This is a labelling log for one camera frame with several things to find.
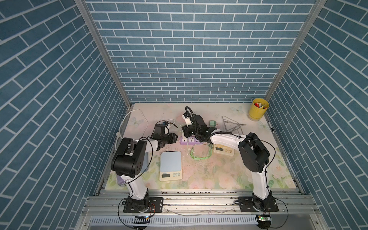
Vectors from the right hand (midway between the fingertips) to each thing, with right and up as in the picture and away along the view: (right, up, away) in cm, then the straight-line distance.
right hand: (183, 130), depth 93 cm
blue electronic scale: (-8, -21, -8) cm, 24 cm away
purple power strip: (+4, -8, +2) cm, 9 cm away
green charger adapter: (+21, +4, +12) cm, 24 cm away
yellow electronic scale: (+26, -13, 0) cm, 29 cm away
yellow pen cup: (+52, +14, +6) cm, 54 cm away
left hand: (-5, -5, +5) cm, 9 cm away
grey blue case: (-23, -19, -7) cm, 31 cm away
